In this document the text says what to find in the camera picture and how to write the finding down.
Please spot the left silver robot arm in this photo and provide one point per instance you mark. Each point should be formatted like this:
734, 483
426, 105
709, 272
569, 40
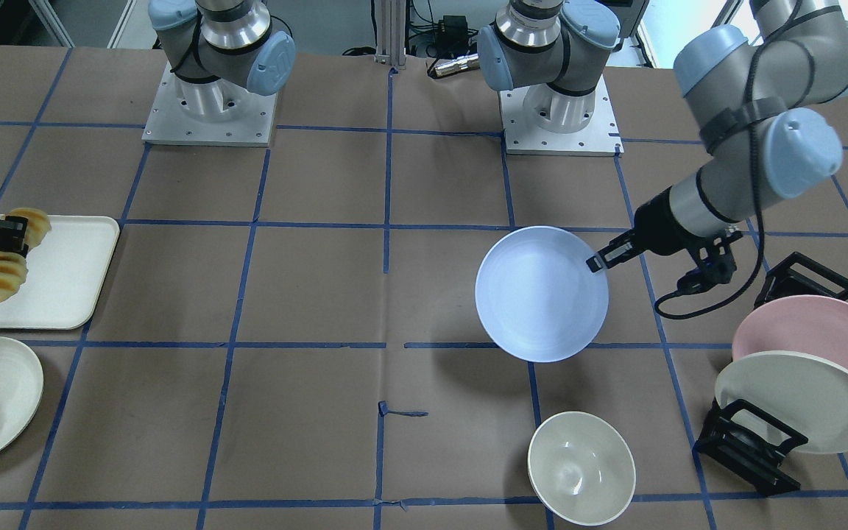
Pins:
752, 104

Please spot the cream bowl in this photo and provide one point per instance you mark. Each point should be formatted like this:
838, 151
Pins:
581, 468

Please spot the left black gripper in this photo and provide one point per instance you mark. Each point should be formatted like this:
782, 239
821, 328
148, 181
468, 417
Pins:
657, 221

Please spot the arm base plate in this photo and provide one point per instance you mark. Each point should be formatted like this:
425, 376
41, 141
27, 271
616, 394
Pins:
215, 114
560, 121

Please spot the blue plate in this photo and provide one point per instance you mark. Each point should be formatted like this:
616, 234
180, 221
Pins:
537, 298

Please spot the white rectangular tray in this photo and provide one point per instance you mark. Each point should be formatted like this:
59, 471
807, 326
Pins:
65, 275

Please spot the pink plate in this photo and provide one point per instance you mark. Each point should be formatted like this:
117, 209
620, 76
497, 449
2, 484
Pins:
811, 324

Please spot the black dish rack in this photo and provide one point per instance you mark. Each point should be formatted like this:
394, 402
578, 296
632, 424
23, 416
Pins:
743, 438

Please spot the cream plate in rack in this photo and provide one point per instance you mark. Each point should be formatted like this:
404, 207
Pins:
807, 393

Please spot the yellow spiral bread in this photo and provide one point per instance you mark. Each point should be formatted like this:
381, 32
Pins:
13, 265

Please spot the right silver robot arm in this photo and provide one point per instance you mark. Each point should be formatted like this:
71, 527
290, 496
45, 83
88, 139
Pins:
207, 42

